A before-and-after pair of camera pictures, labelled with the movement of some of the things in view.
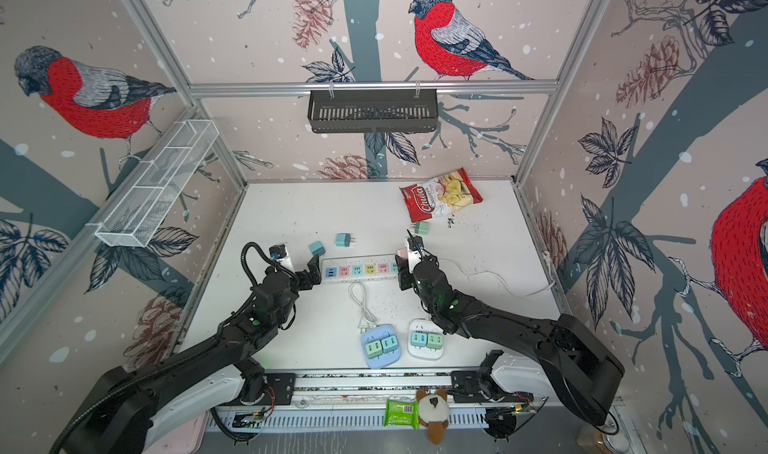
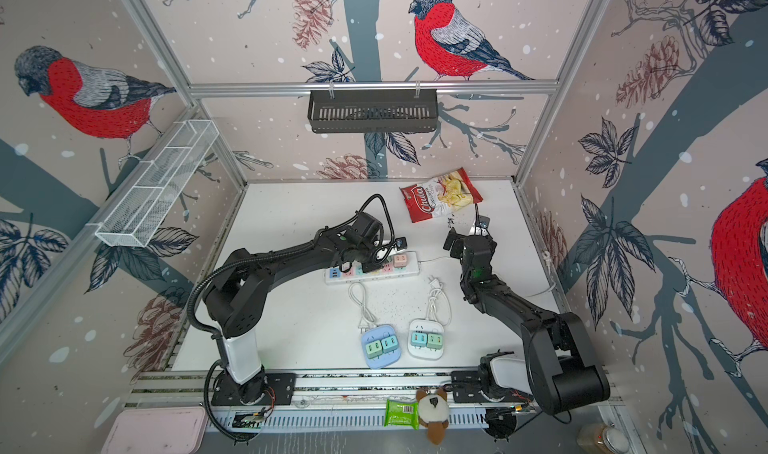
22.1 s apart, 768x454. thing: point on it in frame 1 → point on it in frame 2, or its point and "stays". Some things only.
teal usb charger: (418, 339) stays
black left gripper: (306, 282) → (369, 267)
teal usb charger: (389, 344) stays
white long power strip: (359, 268) stays
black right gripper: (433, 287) → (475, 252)
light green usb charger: (435, 341) stays
